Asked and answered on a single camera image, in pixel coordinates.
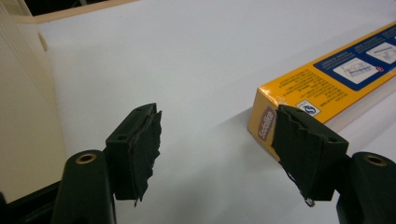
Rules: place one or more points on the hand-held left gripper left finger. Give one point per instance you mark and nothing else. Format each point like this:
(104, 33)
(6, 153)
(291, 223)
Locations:
(130, 155)

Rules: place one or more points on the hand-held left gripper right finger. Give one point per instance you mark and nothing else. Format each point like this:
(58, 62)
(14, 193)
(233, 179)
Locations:
(314, 149)

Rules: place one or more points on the long yellow cardboard box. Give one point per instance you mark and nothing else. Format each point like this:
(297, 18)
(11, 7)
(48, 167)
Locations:
(330, 84)

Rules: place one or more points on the beige ribbed plastic container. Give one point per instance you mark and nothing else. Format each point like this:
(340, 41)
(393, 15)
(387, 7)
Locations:
(25, 102)

